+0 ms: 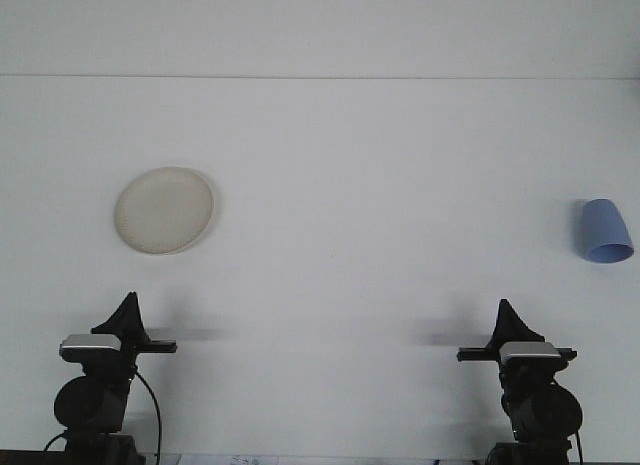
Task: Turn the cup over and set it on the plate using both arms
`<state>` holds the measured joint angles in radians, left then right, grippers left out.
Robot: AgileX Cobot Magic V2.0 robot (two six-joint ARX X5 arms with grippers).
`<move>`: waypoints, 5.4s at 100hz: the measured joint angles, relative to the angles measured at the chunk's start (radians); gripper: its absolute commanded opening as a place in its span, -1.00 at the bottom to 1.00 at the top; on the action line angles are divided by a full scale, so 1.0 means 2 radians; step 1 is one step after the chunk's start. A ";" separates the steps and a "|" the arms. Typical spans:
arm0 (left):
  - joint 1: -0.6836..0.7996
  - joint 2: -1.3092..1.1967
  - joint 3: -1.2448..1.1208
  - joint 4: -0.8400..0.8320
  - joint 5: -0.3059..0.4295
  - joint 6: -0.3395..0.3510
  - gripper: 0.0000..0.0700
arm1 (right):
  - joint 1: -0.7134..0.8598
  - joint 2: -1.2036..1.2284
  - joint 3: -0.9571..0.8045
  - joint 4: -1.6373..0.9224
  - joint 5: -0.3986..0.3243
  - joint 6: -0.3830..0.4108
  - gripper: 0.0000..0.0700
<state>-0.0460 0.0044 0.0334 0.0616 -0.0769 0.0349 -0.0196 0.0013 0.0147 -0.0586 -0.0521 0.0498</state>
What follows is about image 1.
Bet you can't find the pale blue cup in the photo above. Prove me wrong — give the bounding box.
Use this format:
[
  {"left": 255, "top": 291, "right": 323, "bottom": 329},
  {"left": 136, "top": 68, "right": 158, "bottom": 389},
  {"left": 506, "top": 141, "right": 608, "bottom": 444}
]
[{"left": 578, "top": 198, "right": 635, "bottom": 264}]

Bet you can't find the pale round plate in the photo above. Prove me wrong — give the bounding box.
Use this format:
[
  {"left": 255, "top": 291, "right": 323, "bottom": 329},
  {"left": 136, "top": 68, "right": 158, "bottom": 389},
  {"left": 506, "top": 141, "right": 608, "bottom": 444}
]
[{"left": 113, "top": 166, "right": 216, "bottom": 256}]

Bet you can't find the white printed paper sheet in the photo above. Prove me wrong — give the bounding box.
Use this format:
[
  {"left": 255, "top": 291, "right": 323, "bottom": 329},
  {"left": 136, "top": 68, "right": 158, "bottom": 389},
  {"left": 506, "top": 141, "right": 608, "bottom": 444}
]
[{"left": 174, "top": 452, "right": 281, "bottom": 465}]

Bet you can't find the pale grey camera box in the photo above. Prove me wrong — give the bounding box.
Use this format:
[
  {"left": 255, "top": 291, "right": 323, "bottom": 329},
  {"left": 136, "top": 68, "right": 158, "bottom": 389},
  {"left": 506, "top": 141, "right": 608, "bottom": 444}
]
[
  {"left": 498, "top": 340, "right": 561, "bottom": 365},
  {"left": 59, "top": 333, "right": 125, "bottom": 364}
]

